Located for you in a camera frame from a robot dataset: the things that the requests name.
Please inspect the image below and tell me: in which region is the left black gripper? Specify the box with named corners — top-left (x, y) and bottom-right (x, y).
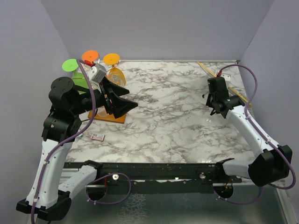
top-left (71, 75), bottom-right (138, 118)

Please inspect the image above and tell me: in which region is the yellow plastic wine glass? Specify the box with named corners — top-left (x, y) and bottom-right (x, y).
top-left (103, 53), bottom-right (126, 87)

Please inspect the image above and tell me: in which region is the orange plastic wine glass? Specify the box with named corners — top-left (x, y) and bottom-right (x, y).
top-left (82, 49), bottom-right (100, 67)

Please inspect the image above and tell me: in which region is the green plastic wine glass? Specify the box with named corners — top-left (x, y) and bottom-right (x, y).
top-left (62, 58), bottom-right (89, 89)

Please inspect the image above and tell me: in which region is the clear stemmed glass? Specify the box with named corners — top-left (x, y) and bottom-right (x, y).
top-left (108, 73), bottom-right (124, 86)

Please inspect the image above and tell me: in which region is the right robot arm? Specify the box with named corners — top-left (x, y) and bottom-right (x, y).
top-left (206, 77), bottom-right (292, 187)

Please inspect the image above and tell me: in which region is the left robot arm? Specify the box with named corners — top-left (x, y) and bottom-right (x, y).
top-left (16, 77), bottom-right (137, 222)

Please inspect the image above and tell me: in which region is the small red white box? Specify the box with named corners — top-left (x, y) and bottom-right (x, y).
top-left (90, 133), bottom-right (105, 141)

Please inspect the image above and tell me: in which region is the small whiteboard on stand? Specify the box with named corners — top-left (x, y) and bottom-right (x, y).
top-left (197, 61), bottom-right (253, 107)

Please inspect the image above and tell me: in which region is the gold wire glass rack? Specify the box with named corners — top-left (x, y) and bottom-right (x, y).
top-left (79, 59), bottom-right (127, 124)

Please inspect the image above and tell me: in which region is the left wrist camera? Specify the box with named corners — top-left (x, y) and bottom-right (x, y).
top-left (86, 63), bottom-right (107, 86)

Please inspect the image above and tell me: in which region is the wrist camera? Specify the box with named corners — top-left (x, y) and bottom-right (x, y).
top-left (86, 63), bottom-right (107, 86)
top-left (216, 71), bottom-right (231, 82)

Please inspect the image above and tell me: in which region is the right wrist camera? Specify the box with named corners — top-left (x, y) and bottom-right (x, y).
top-left (216, 71), bottom-right (231, 82)

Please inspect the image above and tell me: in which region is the black metal base rail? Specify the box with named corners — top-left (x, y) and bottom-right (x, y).
top-left (60, 161), bottom-right (267, 194)

